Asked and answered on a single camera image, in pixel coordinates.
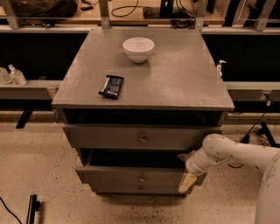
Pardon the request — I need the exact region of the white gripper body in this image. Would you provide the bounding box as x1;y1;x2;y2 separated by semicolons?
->
185;148;211;176

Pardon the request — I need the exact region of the grey drawer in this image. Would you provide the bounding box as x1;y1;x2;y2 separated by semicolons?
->
63;124;222;151
91;184;193;195
76;150;186;192

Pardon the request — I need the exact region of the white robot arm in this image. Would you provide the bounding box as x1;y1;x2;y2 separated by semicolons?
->
178;134;280;224

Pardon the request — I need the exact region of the grey bottom drawer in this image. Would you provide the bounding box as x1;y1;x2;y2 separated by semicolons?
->
91;184;193;195

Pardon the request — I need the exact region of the grey drawer cabinet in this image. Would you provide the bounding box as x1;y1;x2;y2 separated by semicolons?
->
51;26;235;199

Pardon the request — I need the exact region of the grey top drawer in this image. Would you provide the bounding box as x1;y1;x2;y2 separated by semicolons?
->
63;124;222;151

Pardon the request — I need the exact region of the black stand leg right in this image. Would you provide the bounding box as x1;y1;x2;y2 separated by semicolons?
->
258;122;280;148

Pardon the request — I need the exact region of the small pump bottle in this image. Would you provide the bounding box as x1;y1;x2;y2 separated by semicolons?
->
216;59;227;77

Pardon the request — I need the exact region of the white ceramic bowl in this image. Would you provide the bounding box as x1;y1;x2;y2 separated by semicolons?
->
122;37;155;63

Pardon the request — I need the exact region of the black stand foot left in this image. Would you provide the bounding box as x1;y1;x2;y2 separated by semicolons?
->
26;194;41;224

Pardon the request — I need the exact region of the clear plastic bottle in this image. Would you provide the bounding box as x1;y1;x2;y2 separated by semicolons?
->
8;64;27;86
0;67;12;84

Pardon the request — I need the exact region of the black bag on shelf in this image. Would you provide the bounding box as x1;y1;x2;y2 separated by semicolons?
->
10;0;78;18

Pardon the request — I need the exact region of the black floor cable right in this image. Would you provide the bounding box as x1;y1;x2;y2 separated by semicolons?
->
227;100;273;170

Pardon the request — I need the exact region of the black cable on shelf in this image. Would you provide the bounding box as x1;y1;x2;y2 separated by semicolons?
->
110;0;140;18

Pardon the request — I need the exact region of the black bracket leg left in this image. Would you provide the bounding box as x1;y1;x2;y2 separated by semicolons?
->
16;108;33;129

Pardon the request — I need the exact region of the black cable bottom left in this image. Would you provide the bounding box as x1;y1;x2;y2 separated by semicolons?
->
0;196;24;224

